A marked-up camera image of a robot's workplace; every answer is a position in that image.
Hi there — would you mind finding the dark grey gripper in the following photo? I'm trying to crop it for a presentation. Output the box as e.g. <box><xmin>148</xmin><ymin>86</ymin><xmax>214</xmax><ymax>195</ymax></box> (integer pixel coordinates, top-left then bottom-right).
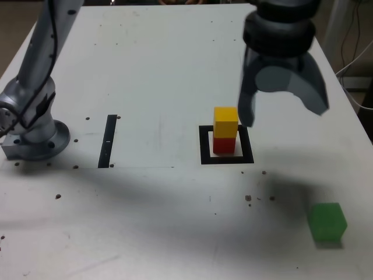
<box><xmin>237</xmin><ymin>48</ymin><xmax>330</xmax><ymax>128</ymax></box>

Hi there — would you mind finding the yellow cube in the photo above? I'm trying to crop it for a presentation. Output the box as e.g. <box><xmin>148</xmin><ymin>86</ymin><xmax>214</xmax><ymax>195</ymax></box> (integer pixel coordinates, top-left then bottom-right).
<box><xmin>213</xmin><ymin>107</ymin><xmax>239</xmax><ymax>138</ymax></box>

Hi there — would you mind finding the red cube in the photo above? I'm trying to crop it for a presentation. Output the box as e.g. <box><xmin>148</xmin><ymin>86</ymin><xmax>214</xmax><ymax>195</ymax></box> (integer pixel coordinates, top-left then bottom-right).
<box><xmin>212</xmin><ymin>136</ymin><xmax>236</xmax><ymax>155</ymax></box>

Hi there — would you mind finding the green cube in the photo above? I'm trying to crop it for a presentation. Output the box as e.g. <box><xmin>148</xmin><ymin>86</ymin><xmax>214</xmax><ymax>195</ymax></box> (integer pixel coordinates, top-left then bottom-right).
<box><xmin>308</xmin><ymin>202</ymin><xmax>348</xmax><ymax>242</ymax></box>

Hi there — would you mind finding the black tape square outline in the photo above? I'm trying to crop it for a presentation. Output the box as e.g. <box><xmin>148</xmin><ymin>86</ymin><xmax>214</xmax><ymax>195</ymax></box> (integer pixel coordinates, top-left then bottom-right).
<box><xmin>198</xmin><ymin>124</ymin><xmax>255</xmax><ymax>166</ymax></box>

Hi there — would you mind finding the black tape strip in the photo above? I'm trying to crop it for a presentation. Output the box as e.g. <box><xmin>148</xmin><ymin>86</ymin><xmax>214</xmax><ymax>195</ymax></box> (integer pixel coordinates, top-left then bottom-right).
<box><xmin>97</xmin><ymin>114</ymin><xmax>118</xmax><ymax>169</ymax></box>

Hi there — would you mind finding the white background cable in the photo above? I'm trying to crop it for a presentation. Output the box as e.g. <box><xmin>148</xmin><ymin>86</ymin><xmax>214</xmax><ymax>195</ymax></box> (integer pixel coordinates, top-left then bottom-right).
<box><xmin>336</xmin><ymin>39</ymin><xmax>373</xmax><ymax>111</ymax></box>

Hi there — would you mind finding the thin black background cable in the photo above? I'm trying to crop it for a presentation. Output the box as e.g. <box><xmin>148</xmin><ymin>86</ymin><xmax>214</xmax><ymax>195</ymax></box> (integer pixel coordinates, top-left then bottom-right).
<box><xmin>339</xmin><ymin>0</ymin><xmax>362</xmax><ymax>69</ymax></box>

